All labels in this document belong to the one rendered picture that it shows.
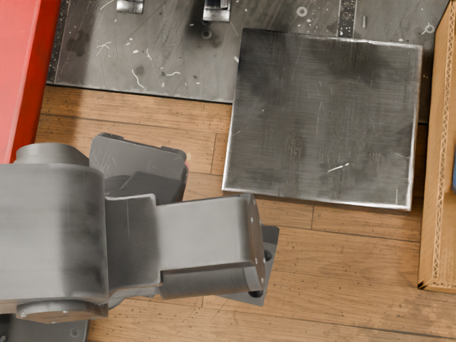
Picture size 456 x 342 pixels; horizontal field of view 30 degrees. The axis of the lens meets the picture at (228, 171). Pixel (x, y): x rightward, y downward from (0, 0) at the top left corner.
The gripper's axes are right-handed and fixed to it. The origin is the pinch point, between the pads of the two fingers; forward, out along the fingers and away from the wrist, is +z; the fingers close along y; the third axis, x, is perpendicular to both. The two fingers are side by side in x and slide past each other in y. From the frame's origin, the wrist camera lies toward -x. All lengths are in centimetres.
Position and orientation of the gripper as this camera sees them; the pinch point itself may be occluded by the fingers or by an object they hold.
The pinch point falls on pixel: (151, 181)
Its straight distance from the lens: 67.9
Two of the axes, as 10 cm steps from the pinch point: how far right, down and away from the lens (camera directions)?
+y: 2.0, -9.4, -2.6
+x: -9.7, -2.2, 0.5
